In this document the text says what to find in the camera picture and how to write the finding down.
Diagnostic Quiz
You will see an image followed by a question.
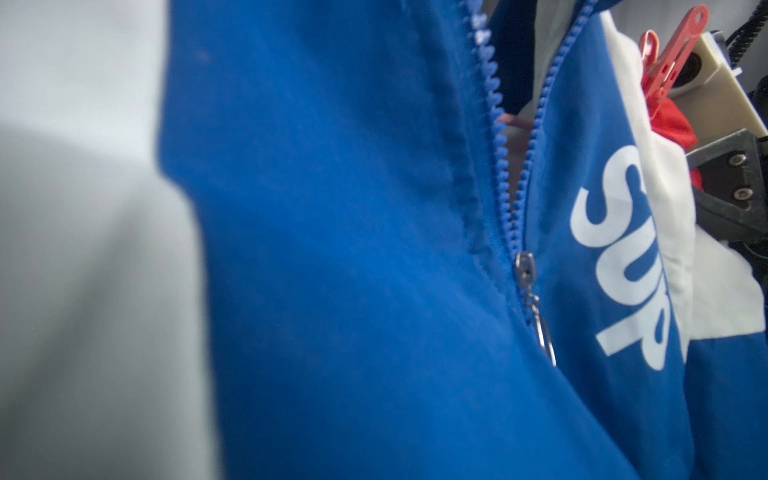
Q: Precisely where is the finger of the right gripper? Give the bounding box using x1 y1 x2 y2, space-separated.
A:
687 129 767 242

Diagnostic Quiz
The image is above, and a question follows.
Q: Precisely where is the red clothespin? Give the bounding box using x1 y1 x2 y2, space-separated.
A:
639 5 709 119

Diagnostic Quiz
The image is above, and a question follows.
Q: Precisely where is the red white blue jacket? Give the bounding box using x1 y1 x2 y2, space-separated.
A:
159 1 767 479

